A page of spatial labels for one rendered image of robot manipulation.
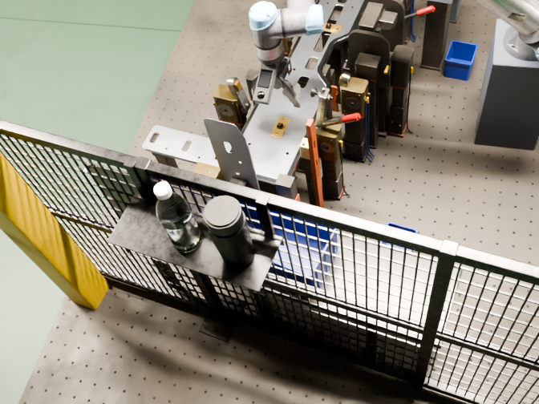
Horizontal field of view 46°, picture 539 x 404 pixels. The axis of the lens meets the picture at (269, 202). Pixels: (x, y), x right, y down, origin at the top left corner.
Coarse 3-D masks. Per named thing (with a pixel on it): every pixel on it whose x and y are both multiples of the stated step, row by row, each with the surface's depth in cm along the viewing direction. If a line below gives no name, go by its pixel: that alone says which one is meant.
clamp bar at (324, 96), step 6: (312, 90) 178; (324, 90) 179; (312, 96) 179; (318, 96) 178; (324, 96) 177; (330, 96) 178; (318, 102) 180; (324, 102) 179; (318, 108) 182; (324, 108) 181; (318, 114) 184; (324, 114) 184; (318, 120) 187; (324, 120) 189; (318, 126) 189
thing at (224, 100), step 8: (216, 88) 208; (224, 88) 207; (216, 96) 206; (224, 96) 205; (232, 96) 205; (216, 104) 209; (224, 104) 207; (232, 104) 205; (224, 112) 211; (232, 112) 209; (240, 112) 209; (224, 120) 215; (232, 120) 213; (240, 120) 212; (240, 128) 217
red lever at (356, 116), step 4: (344, 116) 184; (348, 116) 182; (352, 116) 181; (356, 116) 181; (360, 116) 181; (328, 120) 189; (332, 120) 187; (336, 120) 186; (340, 120) 185; (344, 120) 183; (348, 120) 183; (352, 120) 182; (356, 120) 181; (324, 124) 189; (328, 124) 188; (332, 124) 188
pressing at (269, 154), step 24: (336, 0) 229; (360, 0) 227; (336, 24) 222; (312, 48) 218; (312, 72) 212; (264, 120) 203; (264, 144) 198; (288, 144) 197; (264, 168) 193; (288, 168) 192
